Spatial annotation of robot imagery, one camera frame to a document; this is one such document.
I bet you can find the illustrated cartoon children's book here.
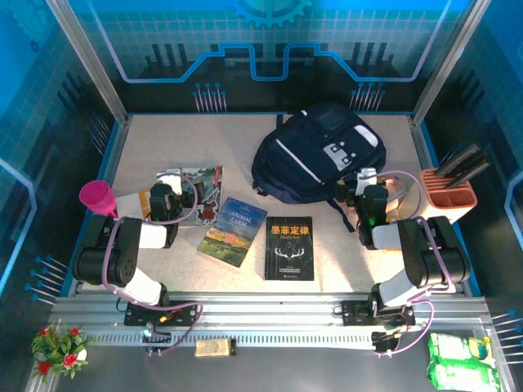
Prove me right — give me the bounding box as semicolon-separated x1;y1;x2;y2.
156;165;225;228

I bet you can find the pink pencil case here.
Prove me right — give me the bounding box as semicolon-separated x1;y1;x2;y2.
379;174;409;220

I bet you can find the white orange booklet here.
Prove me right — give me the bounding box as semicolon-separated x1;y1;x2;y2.
115;188;154;222

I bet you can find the navy blue backpack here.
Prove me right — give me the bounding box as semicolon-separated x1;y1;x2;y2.
251;101;388;234

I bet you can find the Animal Farm paperback book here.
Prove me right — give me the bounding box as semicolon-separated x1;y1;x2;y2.
196;197;269;270

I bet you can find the black book with antlers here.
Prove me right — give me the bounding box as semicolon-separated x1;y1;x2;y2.
264;216;315;282

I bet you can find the pink plastic goblet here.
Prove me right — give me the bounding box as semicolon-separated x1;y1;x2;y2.
78;179;119;220

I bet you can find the white orange knife block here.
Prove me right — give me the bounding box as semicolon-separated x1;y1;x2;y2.
402;167;478;225

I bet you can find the small tan box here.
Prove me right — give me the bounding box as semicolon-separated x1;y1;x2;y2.
194;337;238;359

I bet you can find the green snack bag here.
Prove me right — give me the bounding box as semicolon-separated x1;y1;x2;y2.
426;332;502;391

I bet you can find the artificial red flower plant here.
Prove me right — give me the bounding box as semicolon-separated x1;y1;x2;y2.
31;322;97;385

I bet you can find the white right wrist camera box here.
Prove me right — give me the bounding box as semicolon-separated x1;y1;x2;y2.
355;167;379;196

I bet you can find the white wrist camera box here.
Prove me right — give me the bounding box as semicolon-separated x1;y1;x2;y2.
156;170;184;196
355;167;379;196

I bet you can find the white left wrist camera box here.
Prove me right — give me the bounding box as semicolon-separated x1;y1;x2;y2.
156;170;184;196

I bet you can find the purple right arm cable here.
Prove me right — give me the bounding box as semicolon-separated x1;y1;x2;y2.
373;170;457;356

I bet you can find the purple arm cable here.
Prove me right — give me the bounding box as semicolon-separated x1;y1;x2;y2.
101;171;205;356
373;170;457;356

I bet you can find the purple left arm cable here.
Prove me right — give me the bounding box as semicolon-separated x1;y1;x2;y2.
101;171;205;356

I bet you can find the black knife handle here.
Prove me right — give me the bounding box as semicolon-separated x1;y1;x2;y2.
433;142;482;177
444;162;492;191
443;151;489;183

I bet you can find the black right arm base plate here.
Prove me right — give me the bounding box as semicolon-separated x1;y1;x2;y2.
341;300;416;327

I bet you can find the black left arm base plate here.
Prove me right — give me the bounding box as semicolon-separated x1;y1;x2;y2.
123;301;201;327

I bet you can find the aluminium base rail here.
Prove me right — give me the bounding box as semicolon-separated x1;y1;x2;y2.
48;290;494;348

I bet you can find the aluminium frame post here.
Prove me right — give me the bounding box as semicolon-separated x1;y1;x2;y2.
409;0;494;126
44;0;131;126

